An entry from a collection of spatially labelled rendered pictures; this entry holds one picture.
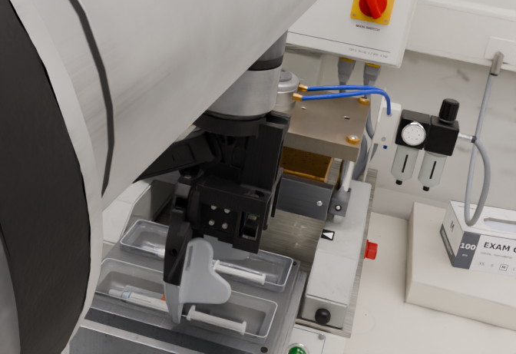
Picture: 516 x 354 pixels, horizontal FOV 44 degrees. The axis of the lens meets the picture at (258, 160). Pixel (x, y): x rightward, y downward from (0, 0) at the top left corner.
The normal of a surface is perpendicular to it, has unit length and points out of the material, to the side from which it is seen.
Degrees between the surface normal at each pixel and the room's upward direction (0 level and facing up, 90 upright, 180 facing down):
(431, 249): 0
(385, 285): 0
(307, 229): 0
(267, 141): 90
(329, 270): 41
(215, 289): 79
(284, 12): 99
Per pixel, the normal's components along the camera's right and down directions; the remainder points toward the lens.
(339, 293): -0.04, -0.42
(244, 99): 0.26, 0.45
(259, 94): 0.53, 0.44
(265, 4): 0.94, 0.24
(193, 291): -0.20, 0.21
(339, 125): 0.15, -0.89
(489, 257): -0.07, 0.42
